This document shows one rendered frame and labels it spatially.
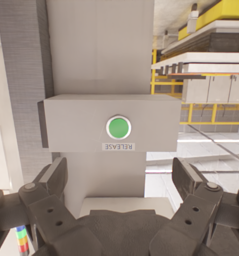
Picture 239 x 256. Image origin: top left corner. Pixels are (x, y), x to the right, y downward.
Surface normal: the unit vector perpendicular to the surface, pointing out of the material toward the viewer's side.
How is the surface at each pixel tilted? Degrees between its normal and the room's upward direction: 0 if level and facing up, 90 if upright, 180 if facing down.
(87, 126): 90
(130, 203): 180
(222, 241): 180
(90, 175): 90
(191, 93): 90
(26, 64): 90
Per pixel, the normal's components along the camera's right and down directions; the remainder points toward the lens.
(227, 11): 0.02, 0.27
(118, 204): 0.00, -0.96
